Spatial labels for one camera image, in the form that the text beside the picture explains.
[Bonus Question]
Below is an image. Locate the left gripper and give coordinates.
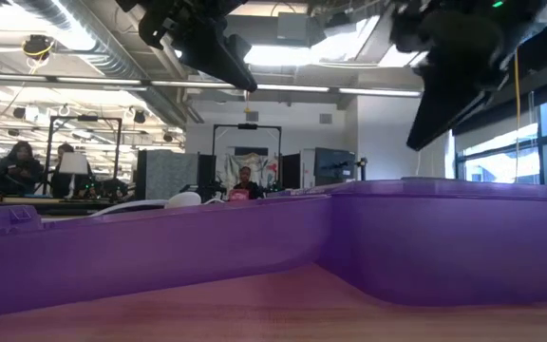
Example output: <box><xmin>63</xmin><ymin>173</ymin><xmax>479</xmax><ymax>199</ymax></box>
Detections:
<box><xmin>115</xmin><ymin>0</ymin><xmax>259</xmax><ymax>94</ymax></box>

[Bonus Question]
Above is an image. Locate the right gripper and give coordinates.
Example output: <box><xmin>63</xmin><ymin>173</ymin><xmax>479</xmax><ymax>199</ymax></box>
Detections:
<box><xmin>389</xmin><ymin>0</ymin><xmax>547</xmax><ymax>153</ymax></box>

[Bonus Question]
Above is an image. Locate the purple plastic box base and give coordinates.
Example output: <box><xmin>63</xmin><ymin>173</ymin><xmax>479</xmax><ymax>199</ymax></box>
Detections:
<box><xmin>318</xmin><ymin>176</ymin><xmax>547</xmax><ymax>308</ymax></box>

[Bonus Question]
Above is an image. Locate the purple plastic box lid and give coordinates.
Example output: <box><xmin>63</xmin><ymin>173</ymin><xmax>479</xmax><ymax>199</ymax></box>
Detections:
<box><xmin>0</xmin><ymin>182</ymin><xmax>350</xmax><ymax>320</ymax></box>

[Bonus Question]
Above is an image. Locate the grey ceiling box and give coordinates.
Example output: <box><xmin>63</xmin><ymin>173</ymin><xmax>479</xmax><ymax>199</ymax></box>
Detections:
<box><xmin>276</xmin><ymin>11</ymin><xmax>309</xmax><ymax>42</ymax></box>

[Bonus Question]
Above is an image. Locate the long ceiling light bar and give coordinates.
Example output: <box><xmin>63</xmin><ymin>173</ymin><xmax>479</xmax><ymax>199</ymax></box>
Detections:
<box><xmin>0</xmin><ymin>73</ymin><xmax>422</xmax><ymax>99</ymax></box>

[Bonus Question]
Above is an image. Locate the colourful hanging cloth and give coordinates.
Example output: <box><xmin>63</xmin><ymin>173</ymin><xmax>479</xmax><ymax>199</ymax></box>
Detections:
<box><xmin>225</xmin><ymin>152</ymin><xmax>277</xmax><ymax>190</ymax></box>

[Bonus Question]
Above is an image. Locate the person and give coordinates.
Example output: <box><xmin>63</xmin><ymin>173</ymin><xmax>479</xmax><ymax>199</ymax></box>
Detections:
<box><xmin>232</xmin><ymin>165</ymin><xmax>264</xmax><ymax>201</ymax></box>
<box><xmin>48</xmin><ymin>142</ymin><xmax>95</xmax><ymax>200</ymax></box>
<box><xmin>0</xmin><ymin>141</ymin><xmax>46</xmax><ymax>197</ymax></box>

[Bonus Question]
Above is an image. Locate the black flat panel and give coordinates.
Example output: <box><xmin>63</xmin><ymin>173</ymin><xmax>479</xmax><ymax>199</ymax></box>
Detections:
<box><xmin>281</xmin><ymin>152</ymin><xmax>302</xmax><ymax>191</ymax></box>

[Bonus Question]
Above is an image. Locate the grey partition panel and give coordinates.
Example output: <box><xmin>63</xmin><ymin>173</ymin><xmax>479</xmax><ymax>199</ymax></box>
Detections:
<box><xmin>135</xmin><ymin>149</ymin><xmax>198</xmax><ymax>200</ymax></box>

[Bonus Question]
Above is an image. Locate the white shade table lamp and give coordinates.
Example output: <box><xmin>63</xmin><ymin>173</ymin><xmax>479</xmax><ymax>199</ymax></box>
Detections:
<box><xmin>58</xmin><ymin>151</ymin><xmax>89</xmax><ymax>197</ymax></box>

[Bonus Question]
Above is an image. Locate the black rig frame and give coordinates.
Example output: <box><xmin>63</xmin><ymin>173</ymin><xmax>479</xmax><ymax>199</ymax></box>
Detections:
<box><xmin>211</xmin><ymin>122</ymin><xmax>283</xmax><ymax>196</ymax></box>
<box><xmin>45</xmin><ymin>115</ymin><xmax>123</xmax><ymax>194</ymax></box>

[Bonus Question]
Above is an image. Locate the window with dark frame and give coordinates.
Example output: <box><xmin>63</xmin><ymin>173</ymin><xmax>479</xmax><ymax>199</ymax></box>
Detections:
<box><xmin>456</xmin><ymin>89</ymin><xmax>547</xmax><ymax>185</ymax></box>

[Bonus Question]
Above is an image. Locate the shiny rectangular ceiling duct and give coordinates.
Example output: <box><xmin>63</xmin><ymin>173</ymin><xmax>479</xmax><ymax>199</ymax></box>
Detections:
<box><xmin>309</xmin><ymin>0</ymin><xmax>426</xmax><ymax>67</ymax></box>

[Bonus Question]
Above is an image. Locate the silver spiral ventilation duct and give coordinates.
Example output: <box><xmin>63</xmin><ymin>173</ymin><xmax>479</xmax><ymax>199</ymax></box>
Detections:
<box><xmin>11</xmin><ymin>0</ymin><xmax>192</xmax><ymax>125</ymax></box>

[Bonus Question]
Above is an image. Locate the yellow ceiling cable coil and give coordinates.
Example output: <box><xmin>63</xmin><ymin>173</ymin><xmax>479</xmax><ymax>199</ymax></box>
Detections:
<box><xmin>21</xmin><ymin>33</ymin><xmax>57</xmax><ymax>63</ymax></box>

